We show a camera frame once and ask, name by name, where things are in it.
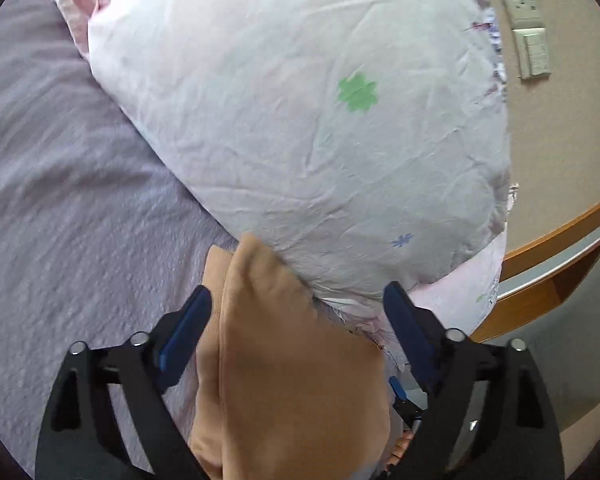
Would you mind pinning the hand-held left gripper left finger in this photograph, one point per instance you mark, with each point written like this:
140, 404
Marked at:
184, 332

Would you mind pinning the wooden headboard shelf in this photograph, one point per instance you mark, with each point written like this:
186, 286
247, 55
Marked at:
560, 260

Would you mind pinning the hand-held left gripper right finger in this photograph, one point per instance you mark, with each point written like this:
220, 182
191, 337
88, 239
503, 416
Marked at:
406, 332

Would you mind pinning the white wall switch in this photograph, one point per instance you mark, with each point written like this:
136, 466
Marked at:
534, 52

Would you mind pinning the person's right hand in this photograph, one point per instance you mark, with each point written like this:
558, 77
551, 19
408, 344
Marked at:
403, 447

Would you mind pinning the white wall socket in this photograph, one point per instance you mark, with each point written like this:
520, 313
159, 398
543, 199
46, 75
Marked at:
519, 2

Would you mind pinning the lilac textured bed sheet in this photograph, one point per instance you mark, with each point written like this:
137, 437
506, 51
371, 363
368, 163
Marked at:
70, 200

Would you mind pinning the tan small garment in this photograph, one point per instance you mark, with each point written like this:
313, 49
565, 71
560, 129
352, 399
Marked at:
290, 385

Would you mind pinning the white clover print pillow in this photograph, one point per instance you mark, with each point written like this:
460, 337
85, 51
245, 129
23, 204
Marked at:
300, 135

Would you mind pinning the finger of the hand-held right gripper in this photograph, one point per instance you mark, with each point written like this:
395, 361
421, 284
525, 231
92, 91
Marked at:
404, 402

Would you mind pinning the pink pillow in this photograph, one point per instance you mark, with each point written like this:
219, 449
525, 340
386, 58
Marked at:
455, 285

